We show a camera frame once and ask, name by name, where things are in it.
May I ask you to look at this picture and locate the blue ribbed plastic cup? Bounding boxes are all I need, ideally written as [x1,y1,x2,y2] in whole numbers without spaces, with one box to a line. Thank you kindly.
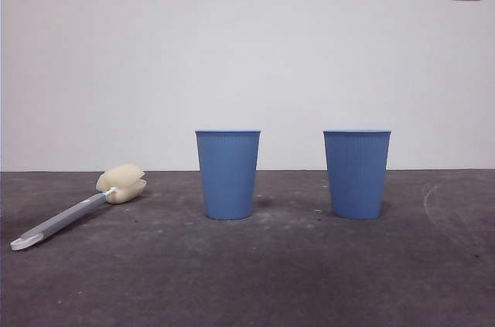
[323,129,392,221]
[194,129,262,221]

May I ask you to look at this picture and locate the sponge cup brush grey handle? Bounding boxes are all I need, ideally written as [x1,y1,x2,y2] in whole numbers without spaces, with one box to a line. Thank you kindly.
[10,163,148,252]

